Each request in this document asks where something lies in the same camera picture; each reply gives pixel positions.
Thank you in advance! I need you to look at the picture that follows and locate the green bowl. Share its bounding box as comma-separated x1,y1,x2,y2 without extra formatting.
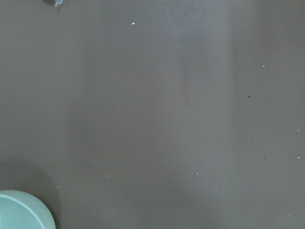
0,190,56,229

